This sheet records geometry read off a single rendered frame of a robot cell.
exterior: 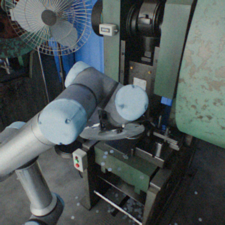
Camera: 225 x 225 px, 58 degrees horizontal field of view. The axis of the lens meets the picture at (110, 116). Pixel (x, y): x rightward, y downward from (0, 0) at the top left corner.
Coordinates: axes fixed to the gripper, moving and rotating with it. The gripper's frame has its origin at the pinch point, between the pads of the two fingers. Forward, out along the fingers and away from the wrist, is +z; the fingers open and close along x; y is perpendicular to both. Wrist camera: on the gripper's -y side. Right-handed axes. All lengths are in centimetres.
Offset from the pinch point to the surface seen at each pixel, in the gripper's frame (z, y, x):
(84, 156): 49, 10, 10
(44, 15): 45, 22, -83
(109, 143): 30.7, -3.0, 5.9
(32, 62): 137, 44, -98
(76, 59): 201, -9, -129
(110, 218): 70, -2, 54
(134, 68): 13.4, -18.9, -27.9
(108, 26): 1.6, -6.2, -43.0
